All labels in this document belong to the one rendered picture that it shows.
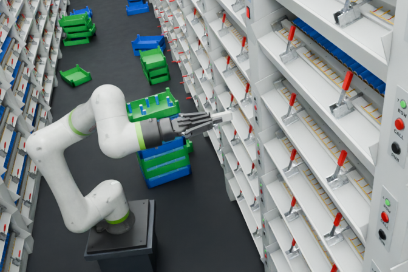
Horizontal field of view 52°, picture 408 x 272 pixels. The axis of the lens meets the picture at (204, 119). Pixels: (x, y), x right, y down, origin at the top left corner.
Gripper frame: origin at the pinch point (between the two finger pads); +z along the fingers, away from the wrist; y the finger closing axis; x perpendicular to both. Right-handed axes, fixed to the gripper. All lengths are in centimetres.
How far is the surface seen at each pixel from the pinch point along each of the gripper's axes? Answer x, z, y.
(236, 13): 26.5, 12.8, -19.0
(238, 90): -10.7, 14.7, -32.6
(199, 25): -11, 15, -112
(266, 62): 18.4, 14.7, 4.0
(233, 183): -87, 14, -61
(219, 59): -11, 14, -64
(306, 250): -29.7, 14.1, 35.6
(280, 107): 8.4, 14.9, 14.5
